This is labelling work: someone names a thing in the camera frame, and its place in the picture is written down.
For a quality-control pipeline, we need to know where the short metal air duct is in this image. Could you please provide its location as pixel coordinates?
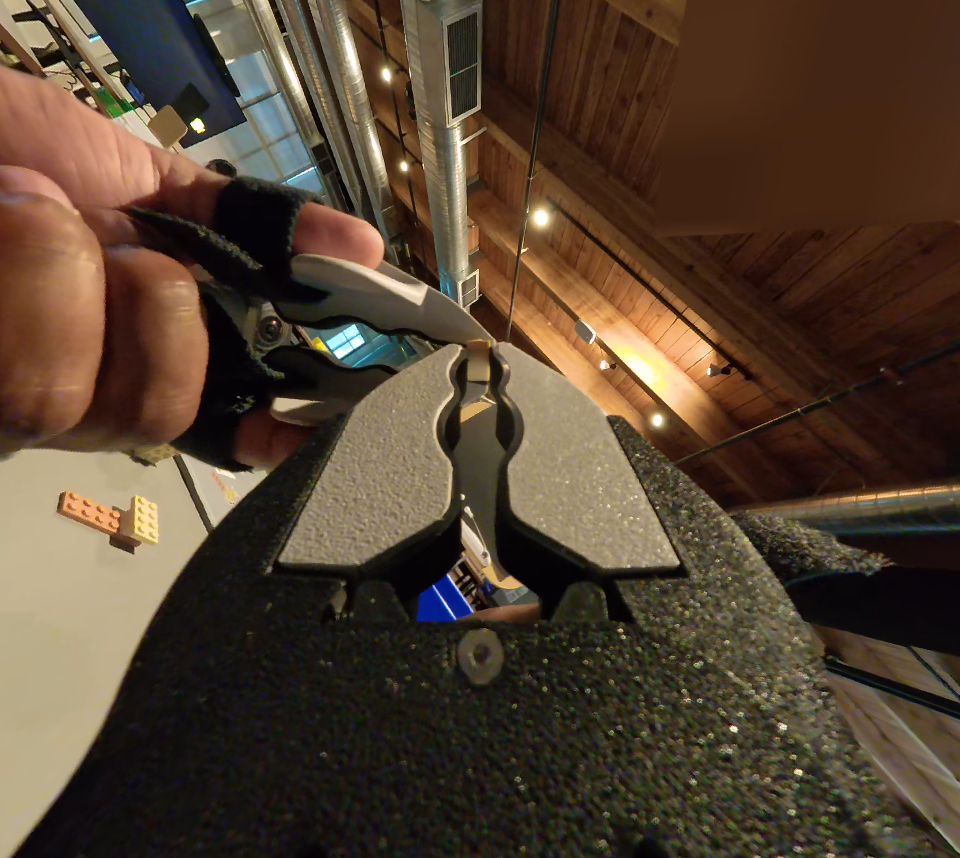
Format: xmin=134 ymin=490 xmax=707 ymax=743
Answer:
xmin=735 ymin=483 xmax=960 ymax=529

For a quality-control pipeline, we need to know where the small yellow brick assembly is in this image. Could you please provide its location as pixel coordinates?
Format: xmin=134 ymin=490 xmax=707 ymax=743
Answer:
xmin=458 ymin=339 xmax=499 ymax=424

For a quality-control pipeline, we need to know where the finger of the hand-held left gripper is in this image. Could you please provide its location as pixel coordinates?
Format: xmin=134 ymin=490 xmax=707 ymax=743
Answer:
xmin=263 ymin=348 xmax=403 ymax=427
xmin=285 ymin=254 xmax=493 ymax=346

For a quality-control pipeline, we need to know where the wide metal air duct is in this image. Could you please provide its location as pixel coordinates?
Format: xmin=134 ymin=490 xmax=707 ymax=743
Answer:
xmin=383 ymin=0 xmax=489 ymax=311

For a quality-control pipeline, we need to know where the grey desk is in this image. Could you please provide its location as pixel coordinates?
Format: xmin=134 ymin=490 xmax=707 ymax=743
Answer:
xmin=0 ymin=446 xmax=301 ymax=858

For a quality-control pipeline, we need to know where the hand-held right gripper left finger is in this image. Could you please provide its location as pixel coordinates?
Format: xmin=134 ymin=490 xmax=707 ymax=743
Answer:
xmin=275 ymin=342 xmax=466 ymax=581

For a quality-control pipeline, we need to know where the yellow toy brick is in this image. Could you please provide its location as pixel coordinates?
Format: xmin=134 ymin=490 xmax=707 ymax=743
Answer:
xmin=108 ymin=495 xmax=162 ymax=554

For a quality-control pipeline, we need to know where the blue plastic bin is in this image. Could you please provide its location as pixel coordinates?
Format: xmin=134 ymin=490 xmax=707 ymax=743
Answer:
xmin=416 ymin=576 xmax=478 ymax=623

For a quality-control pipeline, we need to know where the person's left hand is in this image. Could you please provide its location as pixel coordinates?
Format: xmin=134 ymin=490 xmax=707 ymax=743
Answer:
xmin=0 ymin=66 xmax=388 ymax=472

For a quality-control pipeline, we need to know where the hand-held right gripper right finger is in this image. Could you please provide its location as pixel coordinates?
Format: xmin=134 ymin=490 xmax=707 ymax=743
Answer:
xmin=492 ymin=342 xmax=687 ymax=584

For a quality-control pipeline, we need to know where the long thin metal duct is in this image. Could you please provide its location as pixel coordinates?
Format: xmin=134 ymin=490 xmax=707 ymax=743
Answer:
xmin=195 ymin=0 xmax=399 ymax=251

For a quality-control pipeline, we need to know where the black computer monitor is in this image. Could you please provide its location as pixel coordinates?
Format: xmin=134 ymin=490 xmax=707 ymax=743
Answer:
xmin=72 ymin=0 xmax=249 ymax=146

